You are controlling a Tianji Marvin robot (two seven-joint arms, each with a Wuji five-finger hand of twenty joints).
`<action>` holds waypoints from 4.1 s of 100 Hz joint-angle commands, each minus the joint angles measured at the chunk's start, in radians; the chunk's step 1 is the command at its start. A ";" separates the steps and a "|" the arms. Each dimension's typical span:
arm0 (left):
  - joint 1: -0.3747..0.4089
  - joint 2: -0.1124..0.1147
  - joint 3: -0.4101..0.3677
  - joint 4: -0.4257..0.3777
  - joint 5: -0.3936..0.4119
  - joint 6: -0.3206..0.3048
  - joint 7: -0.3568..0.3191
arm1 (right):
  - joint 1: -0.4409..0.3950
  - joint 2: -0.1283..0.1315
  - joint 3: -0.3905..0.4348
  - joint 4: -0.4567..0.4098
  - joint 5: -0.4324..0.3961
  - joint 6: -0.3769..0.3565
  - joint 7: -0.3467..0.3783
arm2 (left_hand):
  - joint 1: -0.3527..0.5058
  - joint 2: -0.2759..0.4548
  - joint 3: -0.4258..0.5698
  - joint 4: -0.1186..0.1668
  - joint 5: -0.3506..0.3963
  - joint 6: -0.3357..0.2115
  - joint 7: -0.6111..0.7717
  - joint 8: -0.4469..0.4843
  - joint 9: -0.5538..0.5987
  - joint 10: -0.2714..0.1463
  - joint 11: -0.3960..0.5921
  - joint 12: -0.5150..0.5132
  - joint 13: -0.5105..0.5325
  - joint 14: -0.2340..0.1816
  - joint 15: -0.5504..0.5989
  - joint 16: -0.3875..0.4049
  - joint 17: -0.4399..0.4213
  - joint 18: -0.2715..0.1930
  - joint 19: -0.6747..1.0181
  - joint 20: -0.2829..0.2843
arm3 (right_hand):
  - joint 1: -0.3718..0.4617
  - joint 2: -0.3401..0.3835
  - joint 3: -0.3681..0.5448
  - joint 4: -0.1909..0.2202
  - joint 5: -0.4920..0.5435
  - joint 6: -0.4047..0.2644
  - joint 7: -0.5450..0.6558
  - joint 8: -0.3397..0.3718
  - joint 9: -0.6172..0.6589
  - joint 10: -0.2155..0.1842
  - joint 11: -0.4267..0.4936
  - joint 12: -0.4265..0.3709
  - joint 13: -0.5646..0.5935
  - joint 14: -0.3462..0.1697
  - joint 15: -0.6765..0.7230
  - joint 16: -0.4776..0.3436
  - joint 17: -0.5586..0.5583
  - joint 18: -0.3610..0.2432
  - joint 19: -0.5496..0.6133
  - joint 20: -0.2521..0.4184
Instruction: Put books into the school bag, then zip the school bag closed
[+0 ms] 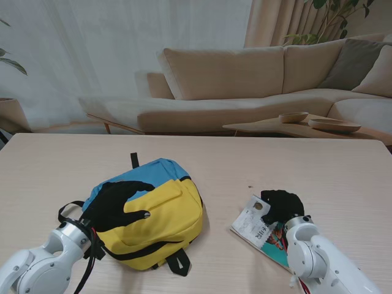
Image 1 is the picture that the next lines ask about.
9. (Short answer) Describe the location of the wooden coffee table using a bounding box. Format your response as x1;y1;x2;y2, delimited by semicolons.
222;113;392;145

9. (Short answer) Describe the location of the beige cushion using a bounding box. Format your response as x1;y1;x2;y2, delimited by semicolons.
352;45;392;99

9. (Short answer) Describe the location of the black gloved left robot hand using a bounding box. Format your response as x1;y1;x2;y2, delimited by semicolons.
82;180;156;235

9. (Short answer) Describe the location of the brown plant pot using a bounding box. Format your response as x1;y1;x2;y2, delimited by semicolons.
0;97;31;134

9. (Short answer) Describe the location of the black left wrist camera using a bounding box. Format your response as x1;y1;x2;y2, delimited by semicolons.
91;240;107;261

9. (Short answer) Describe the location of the blue and yellow school bag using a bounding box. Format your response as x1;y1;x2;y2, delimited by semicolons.
58;152;205;278

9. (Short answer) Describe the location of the large shallow wooden bowl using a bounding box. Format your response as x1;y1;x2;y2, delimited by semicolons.
307;118;362;133

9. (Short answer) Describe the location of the dark green long-leaf plant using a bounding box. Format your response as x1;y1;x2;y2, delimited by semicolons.
0;20;28;77

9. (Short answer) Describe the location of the left arm red black cable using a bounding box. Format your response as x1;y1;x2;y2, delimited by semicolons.
73;226;105;294

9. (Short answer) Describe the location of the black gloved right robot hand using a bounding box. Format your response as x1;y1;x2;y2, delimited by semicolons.
260;189;306;226

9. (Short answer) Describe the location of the arm red black cable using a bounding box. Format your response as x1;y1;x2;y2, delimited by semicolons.
281;226;311;294
73;226;105;294

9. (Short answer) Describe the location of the teal cover book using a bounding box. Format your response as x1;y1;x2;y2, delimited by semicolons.
230;193;295;273

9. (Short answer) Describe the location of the tall green leafy plant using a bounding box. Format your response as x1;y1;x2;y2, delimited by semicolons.
283;0;377;46

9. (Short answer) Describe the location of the beige sofa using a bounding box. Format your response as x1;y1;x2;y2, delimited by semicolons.
78;33;392;135

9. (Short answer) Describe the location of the grey cushion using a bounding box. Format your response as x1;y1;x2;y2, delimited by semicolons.
320;38;385;91

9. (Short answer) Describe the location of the small wooden bowl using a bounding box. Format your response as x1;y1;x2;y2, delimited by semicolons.
279;111;309;124

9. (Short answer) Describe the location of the right arm red black cable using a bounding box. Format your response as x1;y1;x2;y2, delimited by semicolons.
281;226;311;294

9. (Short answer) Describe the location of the beige curtain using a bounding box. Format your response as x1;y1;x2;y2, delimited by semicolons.
244;0;347;48

